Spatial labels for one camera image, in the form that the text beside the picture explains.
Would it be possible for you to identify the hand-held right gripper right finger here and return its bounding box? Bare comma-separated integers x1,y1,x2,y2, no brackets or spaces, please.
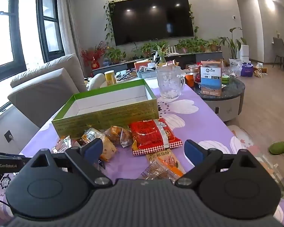
175,139,263,191

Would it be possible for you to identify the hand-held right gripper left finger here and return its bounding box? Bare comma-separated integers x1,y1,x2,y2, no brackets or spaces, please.
26,138,114,188

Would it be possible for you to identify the yellow and white pastry packet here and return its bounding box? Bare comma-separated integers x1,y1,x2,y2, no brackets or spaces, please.
82,128,117,162

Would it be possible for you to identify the yellow biscuit packet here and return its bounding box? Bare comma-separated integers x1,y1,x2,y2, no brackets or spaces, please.
145,148,187,178

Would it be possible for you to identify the orange cake packet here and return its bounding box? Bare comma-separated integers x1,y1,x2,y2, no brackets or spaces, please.
104,126,133,148

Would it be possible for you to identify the brown and white snack packet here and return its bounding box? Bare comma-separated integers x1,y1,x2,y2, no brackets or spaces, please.
51,135,73,154

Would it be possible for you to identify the green cardboard box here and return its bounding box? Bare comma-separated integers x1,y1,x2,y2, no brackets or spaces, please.
51,79,160,139

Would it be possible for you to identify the clear cracker packet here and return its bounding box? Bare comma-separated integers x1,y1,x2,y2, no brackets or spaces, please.
138,162,180,182

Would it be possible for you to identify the red snack packet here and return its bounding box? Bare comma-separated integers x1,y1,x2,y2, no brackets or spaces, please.
128,118,183,156

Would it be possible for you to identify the purple floral tablecloth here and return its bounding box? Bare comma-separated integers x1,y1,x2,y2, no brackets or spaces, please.
0,85,284,227

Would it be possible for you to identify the round grey coffee table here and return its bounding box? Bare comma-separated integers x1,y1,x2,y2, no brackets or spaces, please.
192,76,245,122

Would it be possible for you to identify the orange container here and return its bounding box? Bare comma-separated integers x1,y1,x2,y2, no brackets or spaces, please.
185,73,195,87

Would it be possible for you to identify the blue and white carton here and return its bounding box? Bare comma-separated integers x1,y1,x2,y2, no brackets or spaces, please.
200,60,223,96

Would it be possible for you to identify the yellow can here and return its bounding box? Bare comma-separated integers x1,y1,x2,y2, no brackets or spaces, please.
104,70,117,86

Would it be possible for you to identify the clear glass pitcher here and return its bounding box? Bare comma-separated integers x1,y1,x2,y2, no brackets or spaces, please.
156,66,186,100

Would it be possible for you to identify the beige sofa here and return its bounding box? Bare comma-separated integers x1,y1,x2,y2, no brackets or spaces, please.
8,54,88,128

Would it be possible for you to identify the green slipper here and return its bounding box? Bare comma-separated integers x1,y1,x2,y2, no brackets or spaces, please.
268,141,284,155

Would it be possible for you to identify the light blue tray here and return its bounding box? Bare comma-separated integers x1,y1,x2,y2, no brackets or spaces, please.
137,70,158,79

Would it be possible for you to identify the dark television cabinet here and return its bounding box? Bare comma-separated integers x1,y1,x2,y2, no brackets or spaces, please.
92,51,223,76

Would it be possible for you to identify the red berry branch arrangement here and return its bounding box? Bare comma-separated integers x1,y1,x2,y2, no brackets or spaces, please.
80,43,107,70

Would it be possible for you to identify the purple bag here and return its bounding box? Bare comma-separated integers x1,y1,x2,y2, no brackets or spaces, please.
241,63,254,77

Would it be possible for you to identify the row of potted green plants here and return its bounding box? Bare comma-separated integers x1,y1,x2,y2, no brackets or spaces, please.
106,38,223,64

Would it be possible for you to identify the spider plant in vase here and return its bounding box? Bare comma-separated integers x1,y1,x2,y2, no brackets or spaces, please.
151,42,171,64

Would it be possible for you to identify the white air purifier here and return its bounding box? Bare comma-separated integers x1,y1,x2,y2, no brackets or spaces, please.
239,44,250,64

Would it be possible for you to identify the tall large leaf plant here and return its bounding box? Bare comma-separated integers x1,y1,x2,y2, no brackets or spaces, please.
219,27,247,59

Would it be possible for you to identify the white sheer curtain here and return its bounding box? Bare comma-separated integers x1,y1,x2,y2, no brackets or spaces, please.
57,0,86,59

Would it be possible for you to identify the grey dining chair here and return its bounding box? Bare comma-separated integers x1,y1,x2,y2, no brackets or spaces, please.
273,37,284,68

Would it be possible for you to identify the narrow black framed window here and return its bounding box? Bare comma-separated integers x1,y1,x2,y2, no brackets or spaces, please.
37,0,64,63

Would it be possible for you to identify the wide black framed window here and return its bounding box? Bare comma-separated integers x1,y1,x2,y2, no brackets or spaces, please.
0,0,42,86

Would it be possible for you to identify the wall mounted television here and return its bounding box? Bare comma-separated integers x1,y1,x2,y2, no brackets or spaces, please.
108,0,194,46

